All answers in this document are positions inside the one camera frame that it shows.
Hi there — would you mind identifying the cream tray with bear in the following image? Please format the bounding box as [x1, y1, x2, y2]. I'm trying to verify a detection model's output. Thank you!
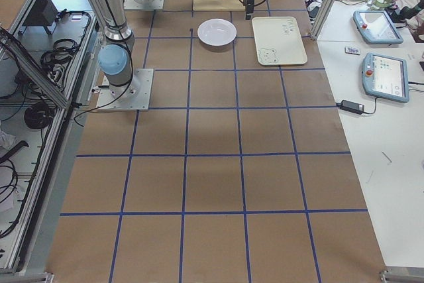
[252, 17, 307, 66]

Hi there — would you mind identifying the bamboo cutting board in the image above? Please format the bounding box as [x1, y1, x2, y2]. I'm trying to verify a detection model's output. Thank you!
[193, 0, 244, 11]

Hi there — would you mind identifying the white round plate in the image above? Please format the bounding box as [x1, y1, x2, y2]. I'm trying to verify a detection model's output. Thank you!
[197, 19, 237, 46]

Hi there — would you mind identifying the small white label box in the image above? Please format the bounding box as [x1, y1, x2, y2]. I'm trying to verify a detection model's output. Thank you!
[344, 46, 360, 55]

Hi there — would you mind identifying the far blue teach pendant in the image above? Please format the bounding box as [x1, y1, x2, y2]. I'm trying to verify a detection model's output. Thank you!
[352, 11, 403, 44]

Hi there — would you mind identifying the blue teach pendant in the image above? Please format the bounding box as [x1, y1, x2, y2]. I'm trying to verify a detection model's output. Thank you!
[362, 53, 409, 103]
[352, 11, 403, 44]

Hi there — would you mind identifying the green white bottle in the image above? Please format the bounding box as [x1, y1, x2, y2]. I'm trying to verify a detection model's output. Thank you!
[369, 0, 394, 11]

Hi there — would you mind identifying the black power adapter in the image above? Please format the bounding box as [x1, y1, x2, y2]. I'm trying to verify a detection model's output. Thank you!
[336, 99, 364, 115]

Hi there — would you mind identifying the near blue teach pendant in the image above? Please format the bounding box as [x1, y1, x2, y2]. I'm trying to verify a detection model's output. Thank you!
[362, 53, 409, 103]

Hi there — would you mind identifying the aluminium side rack frame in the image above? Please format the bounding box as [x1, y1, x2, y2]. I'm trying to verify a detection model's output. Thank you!
[1, 0, 97, 282]

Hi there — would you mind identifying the coiled black cable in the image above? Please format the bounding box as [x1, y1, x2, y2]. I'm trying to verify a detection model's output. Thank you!
[24, 100, 56, 131]

